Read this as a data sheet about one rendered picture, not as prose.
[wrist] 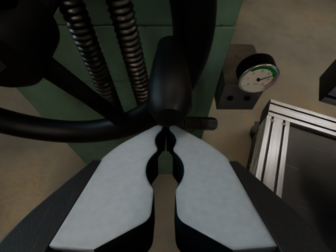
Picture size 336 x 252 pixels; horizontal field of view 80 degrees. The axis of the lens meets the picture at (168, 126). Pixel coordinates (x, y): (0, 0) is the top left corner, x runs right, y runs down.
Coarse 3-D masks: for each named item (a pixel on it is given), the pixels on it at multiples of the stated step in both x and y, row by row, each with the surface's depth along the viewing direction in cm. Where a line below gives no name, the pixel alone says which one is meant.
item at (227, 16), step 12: (84, 0) 29; (96, 0) 29; (132, 0) 29; (144, 0) 29; (156, 0) 29; (168, 0) 29; (228, 0) 29; (240, 0) 29; (96, 12) 30; (108, 12) 30; (144, 12) 30; (156, 12) 30; (168, 12) 30; (228, 12) 30; (108, 24) 32; (144, 24) 32; (156, 24) 32; (168, 24) 32; (216, 24) 32; (228, 24) 32
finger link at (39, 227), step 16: (96, 160) 9; (80, 176) 8; (64, 192) 7; (80, 192) 7; (48, 208) 7; (64, 208) 7; (32, 224) 6; (48, 224) 6; (16, 240) 6; (32, 240) 6; (48, 240) 6
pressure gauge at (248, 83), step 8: (248, 56) 32; (256, 56) 31; (264, 56) 31; (240, 64) 33; (248, 64) 31; (256, 64) 31; (264, 64) 30; (272, 64) 31; (240, 72) 32; (248, 72) 32; (256, 72) 32; (264, 72) 32; (272, 72) 32; (240, 80) 33; (248, 80) 33; (256, 80) 33; (264, 80) 33; (272, 80) 33; (240, 88) 34; (248, 88) 35; (256, 88) 35; (264, 88) 34
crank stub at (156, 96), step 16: (160, 48) 12; (176, 48) 12; (160, 64) 11; (176, 64) 11; (160, 80) 10; (176, 80) 10; (160, 96) 10; (176, 96) 10; (160, 112) 10; (176, 112) 10
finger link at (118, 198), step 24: (120, 144) 10; (144, 144) 10; (96, 168) 8; (120, 168) 8; (144, 168) 8; (96, 192) 7; (120, 192) 7; (144, 192) 7; (72, 216) 6; (96, 216) 6; (120, 216) 6; (144, 216) 6; (72, 240) 6; (96, 240) 6; (120, 240) 6; (144, 240) 7
